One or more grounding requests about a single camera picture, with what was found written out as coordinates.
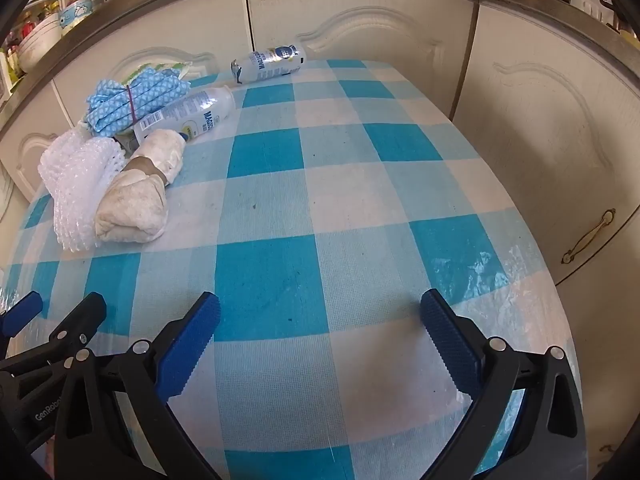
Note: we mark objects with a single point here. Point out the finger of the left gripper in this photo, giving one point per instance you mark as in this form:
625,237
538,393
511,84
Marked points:
17,317
71,335

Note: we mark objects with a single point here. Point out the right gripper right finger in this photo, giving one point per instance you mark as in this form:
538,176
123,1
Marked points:
547,440

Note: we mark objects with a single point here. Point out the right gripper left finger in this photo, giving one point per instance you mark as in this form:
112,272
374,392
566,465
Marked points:
91,437

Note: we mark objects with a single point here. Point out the white plastic bottle blue label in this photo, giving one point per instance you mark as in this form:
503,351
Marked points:
190,116

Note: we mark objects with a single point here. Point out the dirty white rolled rag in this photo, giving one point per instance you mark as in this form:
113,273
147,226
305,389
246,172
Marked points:
134,207

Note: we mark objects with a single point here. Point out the white foam fruit net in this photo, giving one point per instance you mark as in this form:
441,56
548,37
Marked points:
76,170

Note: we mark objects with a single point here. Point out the blue patterned cloth bundle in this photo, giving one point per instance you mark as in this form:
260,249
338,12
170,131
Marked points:
115,107

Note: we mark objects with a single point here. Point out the blue white checkered tablecloth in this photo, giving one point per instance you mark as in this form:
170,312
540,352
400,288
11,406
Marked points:
319,212

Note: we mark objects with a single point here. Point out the white ceramic bowl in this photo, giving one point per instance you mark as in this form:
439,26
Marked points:
39,42

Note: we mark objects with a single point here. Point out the green white snack wrapper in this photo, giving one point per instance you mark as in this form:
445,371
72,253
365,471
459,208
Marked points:
181,68

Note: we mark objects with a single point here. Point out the blue white cartoon cup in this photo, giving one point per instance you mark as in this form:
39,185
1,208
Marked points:
75,13

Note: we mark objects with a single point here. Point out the crushed white blue bottle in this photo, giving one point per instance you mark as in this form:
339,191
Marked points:
267,64

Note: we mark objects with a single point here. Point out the white cabinet door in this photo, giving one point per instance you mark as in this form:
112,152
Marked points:
425,40

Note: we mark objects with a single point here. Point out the brass cabinet handle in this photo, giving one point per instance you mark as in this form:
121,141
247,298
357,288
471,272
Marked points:
607,218

